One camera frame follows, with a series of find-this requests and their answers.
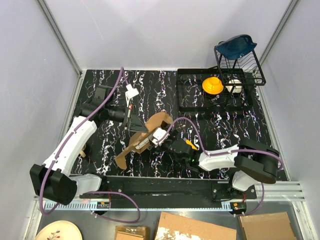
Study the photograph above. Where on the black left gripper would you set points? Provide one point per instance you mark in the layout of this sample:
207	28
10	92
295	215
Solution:
136	123

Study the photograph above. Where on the yellow utility knife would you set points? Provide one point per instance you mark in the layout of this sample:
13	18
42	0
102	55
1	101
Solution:
191	144

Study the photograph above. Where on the brown cardboard express box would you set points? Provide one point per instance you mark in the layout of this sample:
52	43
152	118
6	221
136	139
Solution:
140	141

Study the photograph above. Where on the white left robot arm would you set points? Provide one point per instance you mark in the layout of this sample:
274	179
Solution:
52	180

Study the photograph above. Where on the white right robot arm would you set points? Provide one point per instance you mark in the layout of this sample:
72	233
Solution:
255	162

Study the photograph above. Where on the small cardboard box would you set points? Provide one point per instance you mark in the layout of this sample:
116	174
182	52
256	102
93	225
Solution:
126	232

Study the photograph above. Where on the cardboard box at corner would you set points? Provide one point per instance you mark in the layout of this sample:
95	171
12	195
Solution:
268	226

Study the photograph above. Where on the beige ceramic mug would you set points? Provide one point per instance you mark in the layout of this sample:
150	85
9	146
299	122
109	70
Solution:
82	151

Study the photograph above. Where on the black drain tray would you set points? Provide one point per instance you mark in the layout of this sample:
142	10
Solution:
192	98

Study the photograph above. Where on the yellow plastic cup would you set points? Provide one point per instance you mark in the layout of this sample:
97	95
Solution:
212	85

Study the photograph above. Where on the flat cardboard sheet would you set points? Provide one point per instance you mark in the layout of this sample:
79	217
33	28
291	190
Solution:
176	227

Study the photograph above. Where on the white small cup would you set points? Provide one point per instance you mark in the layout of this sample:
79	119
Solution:
234	86

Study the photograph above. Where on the blue bowl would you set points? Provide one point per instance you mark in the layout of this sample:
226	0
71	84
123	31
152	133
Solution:
237	47

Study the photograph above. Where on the patterned ceramic plate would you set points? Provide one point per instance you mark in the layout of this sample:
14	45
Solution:
60	230

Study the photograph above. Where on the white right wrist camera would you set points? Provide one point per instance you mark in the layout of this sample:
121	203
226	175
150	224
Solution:
158	136

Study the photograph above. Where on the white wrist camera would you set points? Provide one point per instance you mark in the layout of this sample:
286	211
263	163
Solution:
130	93
158	136

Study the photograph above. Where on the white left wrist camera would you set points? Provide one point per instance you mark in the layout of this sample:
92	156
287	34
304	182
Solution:
130	93

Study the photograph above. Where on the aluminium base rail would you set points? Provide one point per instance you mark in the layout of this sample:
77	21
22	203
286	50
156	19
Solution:
158	194

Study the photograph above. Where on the black wire dish rack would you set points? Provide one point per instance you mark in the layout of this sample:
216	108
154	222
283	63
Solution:
247	69

